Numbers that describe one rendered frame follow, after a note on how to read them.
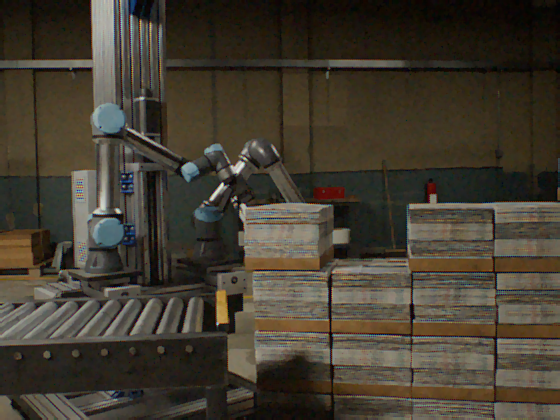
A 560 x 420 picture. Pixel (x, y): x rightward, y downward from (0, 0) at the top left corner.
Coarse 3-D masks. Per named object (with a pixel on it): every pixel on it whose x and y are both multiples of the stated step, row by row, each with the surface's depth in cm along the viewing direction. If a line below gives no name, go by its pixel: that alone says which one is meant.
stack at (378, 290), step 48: (288, 288) 213; (336, 288) 210; (384, 288) 207; (432, 288) 203; (480, 288) 200; (528, 288) 196; (288, 336) 214; (336, 336) 210; (384, 336) 207; (432, 336) 205; (480, 336) 203; (432, 384) 204; (480, 384) 201; (528, 384) 197
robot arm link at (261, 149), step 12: (252, 144) 268; (264, 144) 265; (252, 156) 269; (264, 156) 264; (276, 156) 264; (264, 168) 267; (276, 168) 265; (276, 180) 267; (288, 180) 267; (288, 192) 268
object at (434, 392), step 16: (256, 320) 216; (272, 320) 215; (288, 320) 214; (304, 320) 212; (320, 320) 211; (512, 336) 198; (528, 336) 197; (544, 336) 195; (256, 384) 217; (272, 384) 216; (288, 384) 215; (304, 384) 214; (320, 384) 213; (336, 384) 211; (352, 384) 210; (368, 384) 209; (384, 384) 208; (480, 400) 201; (496, 400) 200; (512, 400) 199; (528, 400) 198; (544, 400) 196
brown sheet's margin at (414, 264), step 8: (408, 256) 222; (416, 264) 203; (424, 264) 202; (432, 264) 202; (440, 264) 201; (448, 264) 201; (456, 264) 200; (464, 264) 200; (472, 264) 199; (480, 264) 199; (488, 264) 198
